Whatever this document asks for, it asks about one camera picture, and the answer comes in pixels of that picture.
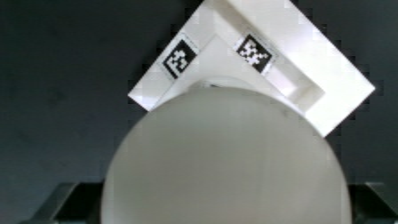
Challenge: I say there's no white U-shaped fence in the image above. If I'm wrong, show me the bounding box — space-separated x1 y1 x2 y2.
226 0 376 135

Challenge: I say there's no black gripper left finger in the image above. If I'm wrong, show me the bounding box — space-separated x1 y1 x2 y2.
20 182 104 224

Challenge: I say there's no white lamp bulb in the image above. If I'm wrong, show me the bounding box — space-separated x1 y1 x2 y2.
102 78 352 224

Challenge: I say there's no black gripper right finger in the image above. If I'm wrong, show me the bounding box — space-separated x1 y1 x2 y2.
349 182 398 224

